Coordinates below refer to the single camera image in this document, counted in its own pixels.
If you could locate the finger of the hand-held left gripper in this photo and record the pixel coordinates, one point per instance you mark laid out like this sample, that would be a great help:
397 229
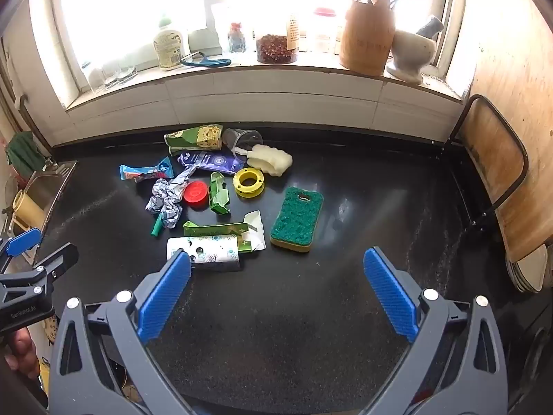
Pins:
56 261
23 241

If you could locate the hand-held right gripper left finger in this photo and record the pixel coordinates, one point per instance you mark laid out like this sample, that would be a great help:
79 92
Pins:
166 294

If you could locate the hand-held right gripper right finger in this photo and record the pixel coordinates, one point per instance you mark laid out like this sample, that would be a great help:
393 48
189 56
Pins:
389 294

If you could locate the white dotted carton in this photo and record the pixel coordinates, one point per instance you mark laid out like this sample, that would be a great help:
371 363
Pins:
205 253

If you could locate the green plastic tube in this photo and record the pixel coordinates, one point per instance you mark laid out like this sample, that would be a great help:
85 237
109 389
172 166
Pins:
156 227

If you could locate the silver wrapper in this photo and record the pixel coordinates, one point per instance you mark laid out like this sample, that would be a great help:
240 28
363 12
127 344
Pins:
166 201

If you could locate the small green carton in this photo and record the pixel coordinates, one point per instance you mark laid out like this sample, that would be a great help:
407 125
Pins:
219 192

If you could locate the green yellow scouring sponge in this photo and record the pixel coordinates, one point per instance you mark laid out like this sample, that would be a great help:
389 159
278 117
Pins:
297 218

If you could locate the blue candy wrapper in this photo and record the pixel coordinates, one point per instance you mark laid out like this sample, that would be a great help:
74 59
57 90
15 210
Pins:
144 173

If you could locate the yellow tape spool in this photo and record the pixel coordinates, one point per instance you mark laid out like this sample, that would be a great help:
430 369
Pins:
249 181

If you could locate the white foam piece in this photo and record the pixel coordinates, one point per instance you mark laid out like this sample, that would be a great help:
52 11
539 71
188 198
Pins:
271 160

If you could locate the person's left forearm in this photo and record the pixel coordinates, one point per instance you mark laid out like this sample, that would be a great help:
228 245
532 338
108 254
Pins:
17 393

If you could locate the person's left hand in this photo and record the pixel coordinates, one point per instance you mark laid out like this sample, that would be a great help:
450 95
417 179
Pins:
23 352

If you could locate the yellow cup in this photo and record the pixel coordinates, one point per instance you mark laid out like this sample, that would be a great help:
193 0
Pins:
26 212

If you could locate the steel sink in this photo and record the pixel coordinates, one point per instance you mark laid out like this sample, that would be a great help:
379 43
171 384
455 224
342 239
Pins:
47 181

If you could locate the flattened green white carton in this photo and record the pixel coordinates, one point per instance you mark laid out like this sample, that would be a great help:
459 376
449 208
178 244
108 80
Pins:
229 232

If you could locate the green cloth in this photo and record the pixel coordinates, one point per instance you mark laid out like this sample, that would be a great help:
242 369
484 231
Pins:
21 151

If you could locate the red round lid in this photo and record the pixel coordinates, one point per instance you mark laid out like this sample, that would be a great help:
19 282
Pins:
195 194

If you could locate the blue purple pouch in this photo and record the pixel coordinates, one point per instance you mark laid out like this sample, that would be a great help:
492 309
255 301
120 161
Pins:
209 162

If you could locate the stack of white plates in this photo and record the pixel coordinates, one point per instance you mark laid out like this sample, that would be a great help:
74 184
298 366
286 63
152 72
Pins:
529 268

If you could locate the green cartoon snack bag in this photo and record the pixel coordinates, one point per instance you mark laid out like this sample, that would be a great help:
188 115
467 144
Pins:
196 138

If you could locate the clear plastic cup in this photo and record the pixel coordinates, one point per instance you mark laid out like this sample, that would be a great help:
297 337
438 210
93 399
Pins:
242 138

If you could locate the clear drinking glass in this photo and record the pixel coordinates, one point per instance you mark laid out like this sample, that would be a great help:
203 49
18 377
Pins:
98 78
112 74
127 71

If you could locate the white stone mortar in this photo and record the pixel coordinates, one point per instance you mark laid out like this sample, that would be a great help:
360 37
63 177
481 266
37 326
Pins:
408 54

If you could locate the white bottle with green cap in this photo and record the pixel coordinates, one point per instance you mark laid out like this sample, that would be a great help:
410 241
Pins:
169 45

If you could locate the wooden utensil holder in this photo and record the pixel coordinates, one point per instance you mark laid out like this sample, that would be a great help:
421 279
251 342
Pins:
367 39

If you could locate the white box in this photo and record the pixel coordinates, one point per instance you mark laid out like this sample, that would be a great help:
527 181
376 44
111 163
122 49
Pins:
201 39

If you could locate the small spice jar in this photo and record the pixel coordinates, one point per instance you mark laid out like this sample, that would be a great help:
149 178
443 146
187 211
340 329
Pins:
236 36

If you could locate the grey pestle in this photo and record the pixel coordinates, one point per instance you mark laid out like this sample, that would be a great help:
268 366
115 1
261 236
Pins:
432 26

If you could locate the jar with red lid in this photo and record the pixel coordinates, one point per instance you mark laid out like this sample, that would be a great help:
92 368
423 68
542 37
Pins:
324 30

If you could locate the bottle with paper label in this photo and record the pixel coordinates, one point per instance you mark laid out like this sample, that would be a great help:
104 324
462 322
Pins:
293 30

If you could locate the wooden chair with black frame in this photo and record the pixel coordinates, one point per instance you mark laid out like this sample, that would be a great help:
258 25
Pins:
497 168

